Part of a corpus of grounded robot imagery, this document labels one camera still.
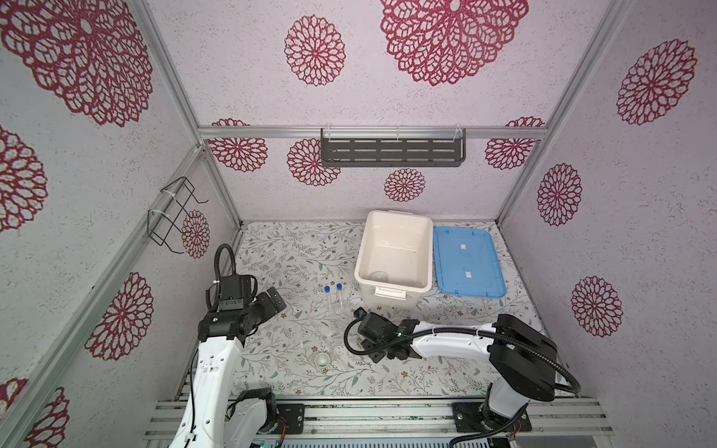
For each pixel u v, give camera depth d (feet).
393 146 3.02
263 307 2.27
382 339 2.14
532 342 1.52
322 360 2.73
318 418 2.49
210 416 1.34
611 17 2.26
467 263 3.51
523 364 1.47
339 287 2.73
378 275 3.34
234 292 1.89
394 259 3.51
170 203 2.54
